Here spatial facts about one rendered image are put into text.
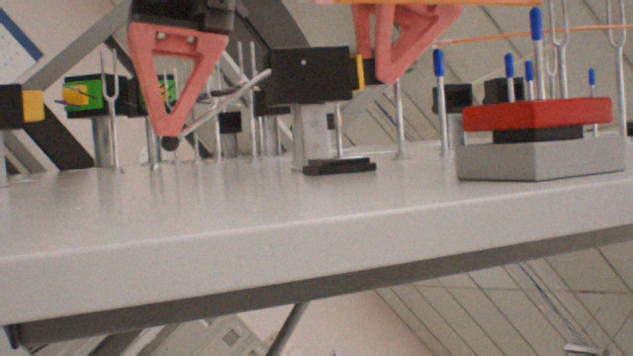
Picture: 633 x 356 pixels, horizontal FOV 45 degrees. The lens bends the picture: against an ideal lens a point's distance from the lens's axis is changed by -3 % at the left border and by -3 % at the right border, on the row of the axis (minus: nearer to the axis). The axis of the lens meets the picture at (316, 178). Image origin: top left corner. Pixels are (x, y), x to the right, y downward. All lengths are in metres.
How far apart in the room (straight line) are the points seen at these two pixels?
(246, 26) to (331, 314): 7.10
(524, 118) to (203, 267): 0.17
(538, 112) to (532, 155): 0.02
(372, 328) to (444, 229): 8.55
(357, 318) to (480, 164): 8.39
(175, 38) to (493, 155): 0.27
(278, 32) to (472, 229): 1.44
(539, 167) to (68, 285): 0.20
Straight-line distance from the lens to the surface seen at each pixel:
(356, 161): 0.52
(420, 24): 0.65
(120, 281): 0.22
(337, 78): 0.57
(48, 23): 8.38
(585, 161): 0.35
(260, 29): 1.67
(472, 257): 0.45
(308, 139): 0.58
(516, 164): 0.34
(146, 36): 0.54
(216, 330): 7.73
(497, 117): 0.36
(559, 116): 0.35
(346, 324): 8.69
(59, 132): 1.52
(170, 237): 0.23
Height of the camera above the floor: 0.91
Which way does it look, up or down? 19 degrees up
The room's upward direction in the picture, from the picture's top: 45 degrees clockwise
